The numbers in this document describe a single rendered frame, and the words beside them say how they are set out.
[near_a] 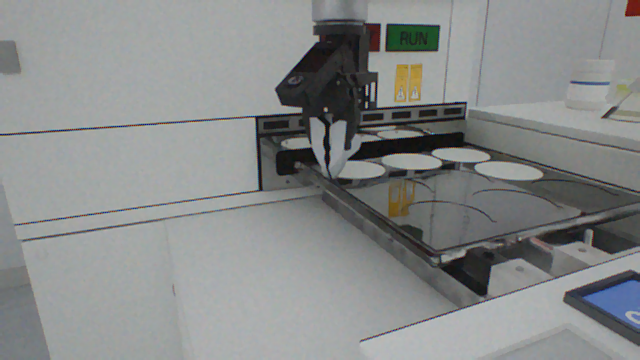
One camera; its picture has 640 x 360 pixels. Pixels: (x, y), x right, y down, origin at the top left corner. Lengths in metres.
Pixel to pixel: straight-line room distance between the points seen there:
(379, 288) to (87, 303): 0.48
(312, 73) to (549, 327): 0.39
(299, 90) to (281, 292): 0.24
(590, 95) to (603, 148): 0.26
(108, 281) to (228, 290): 0.30
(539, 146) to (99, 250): 0.75
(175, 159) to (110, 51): 0.18
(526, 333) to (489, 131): 0.68
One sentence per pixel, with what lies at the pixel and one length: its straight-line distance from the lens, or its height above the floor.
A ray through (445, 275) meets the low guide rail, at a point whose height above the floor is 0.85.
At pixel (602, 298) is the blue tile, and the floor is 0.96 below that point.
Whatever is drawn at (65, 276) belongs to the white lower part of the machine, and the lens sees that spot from 0.76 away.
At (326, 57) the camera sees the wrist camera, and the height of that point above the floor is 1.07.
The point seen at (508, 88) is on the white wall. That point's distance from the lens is 3.23.
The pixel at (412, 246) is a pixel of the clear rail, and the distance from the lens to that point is 0.42.
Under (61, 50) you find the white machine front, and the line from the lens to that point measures 0.67.
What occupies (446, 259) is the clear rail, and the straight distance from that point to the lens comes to 0.41.
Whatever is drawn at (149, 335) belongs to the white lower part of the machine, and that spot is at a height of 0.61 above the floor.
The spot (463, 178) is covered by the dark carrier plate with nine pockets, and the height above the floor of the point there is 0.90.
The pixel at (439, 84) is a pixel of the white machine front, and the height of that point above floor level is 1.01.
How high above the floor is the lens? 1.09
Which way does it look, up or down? 19 degrees down
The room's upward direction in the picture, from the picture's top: straight up
